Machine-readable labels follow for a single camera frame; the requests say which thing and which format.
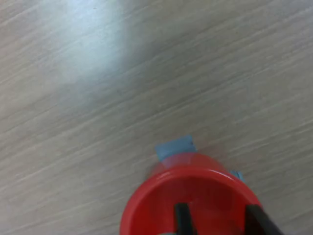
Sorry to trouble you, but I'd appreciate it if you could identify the red plastic bin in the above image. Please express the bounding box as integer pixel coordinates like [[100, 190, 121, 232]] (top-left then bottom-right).
[[119, 153, 264, 235]]

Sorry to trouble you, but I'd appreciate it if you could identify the light blue tape piece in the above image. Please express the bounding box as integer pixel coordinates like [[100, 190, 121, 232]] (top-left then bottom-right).
[[229, 170, 245, 183], [155, 134, 198, 163]]

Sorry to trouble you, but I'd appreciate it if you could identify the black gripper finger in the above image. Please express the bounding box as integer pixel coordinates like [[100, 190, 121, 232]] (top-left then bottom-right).
[[244, 203, 287, 235], [174, 202, 199, 235]]

